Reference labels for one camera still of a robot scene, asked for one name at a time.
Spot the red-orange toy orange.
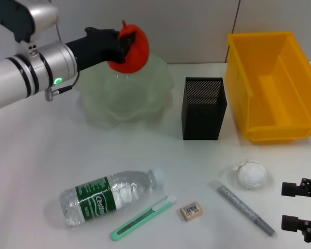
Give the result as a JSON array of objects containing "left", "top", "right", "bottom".
[{"left": 107, "top": 20, "right": 150, "bottom": 75}]

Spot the white paper ball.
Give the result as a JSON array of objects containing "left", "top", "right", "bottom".
[{"left": 233, "top": 159, "right": 266, "bottom": 189}]

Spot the yellow plastic bin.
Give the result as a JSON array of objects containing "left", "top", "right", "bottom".
[{"left": 224, "top": 31, "right": 311, "bottom": 145}]

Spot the beige barcode eraser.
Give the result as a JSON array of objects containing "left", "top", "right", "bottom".
[{"left": 179, "top": 200, "right": 205, "bottom": 222}]

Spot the mint green utility knife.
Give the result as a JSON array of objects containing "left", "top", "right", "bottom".
[{"left": 110, "top": 194, "right": 177, "bottom": 242}]

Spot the black mesh pen holder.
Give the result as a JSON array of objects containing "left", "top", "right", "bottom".
[{"left": 181, "top": 77, "right": 228, "bottom": 141}]

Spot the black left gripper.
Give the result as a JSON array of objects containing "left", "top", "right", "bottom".
[{"left": 66, "top": 26, "right": 137, "bottom": 71}]

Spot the grey marker pen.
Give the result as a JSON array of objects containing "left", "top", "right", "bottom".
[{"left": 208, "top": 181, "right": 277, "bottom": 237}]

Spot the clear green-label water bottle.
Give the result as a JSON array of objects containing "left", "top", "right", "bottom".
[{"left": 60, "top": 168, "right": 165, "bottom": 228}]

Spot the translucent green fruit bowl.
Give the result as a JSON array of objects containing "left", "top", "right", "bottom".
[{"left": 75, "top": 56, "right": 176, "bottom": 129}]

